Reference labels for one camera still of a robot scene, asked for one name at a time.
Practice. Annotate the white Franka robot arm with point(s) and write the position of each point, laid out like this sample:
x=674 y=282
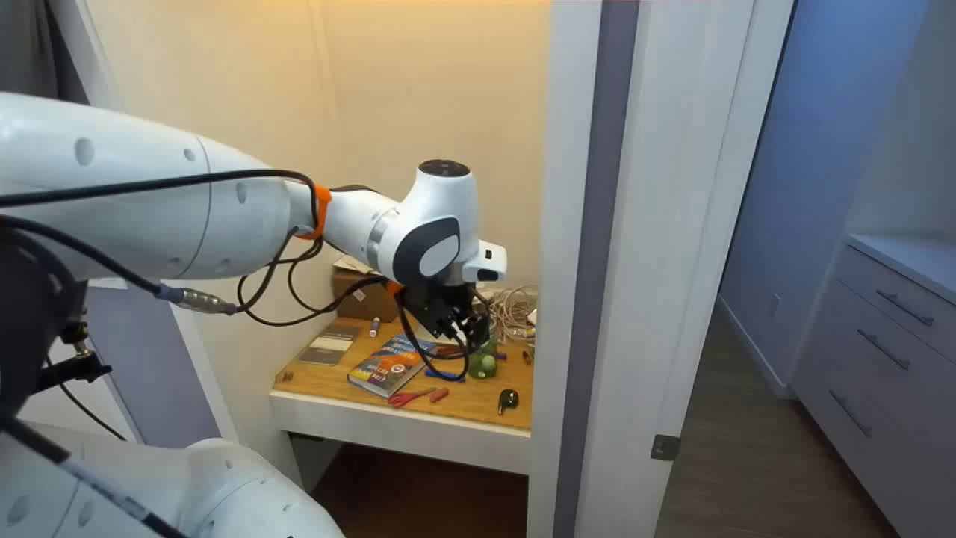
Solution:
x=100 y=198

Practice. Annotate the metal door hinge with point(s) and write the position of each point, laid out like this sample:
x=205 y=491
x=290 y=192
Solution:
x=666 y=448

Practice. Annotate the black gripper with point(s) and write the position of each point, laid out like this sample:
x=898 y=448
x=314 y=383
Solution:
x=432 y=303

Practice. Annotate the white drawer dresser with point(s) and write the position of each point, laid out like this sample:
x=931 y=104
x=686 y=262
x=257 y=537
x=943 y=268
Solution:
x=881 y=398

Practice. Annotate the green glass jar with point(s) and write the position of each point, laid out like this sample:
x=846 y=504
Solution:
x=486 y=362

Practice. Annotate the colourful hardcover book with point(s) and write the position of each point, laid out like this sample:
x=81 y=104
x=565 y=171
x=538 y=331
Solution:
x=389 y=365

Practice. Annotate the gray notebook with white band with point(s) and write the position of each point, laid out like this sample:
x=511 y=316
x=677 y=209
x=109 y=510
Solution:
x=332 y=343

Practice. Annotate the brown cardboard box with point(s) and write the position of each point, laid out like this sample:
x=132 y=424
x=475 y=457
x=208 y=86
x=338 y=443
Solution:
x=359 y=291

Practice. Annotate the small dark clip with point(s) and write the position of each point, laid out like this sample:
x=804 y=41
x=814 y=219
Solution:
x=508 y=398

